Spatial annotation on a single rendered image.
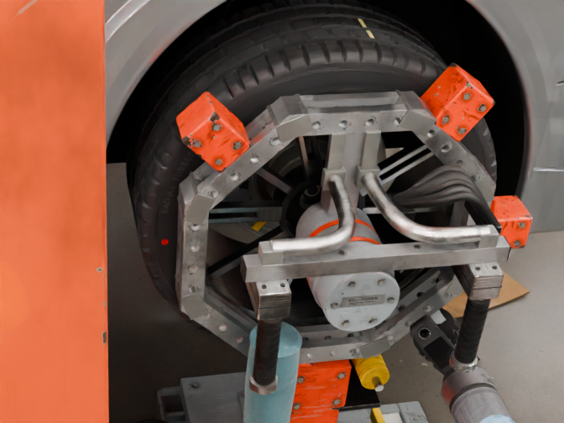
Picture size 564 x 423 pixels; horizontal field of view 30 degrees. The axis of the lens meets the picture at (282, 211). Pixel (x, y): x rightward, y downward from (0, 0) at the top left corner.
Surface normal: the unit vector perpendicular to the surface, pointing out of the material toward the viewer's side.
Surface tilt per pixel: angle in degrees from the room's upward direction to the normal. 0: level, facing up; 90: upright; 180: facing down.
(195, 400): 0
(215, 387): 0
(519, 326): 0
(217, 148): 90
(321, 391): 90
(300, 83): 90
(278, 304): 90
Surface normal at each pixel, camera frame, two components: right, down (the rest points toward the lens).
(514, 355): 0.09, -0.81
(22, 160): 0.23, 0.58
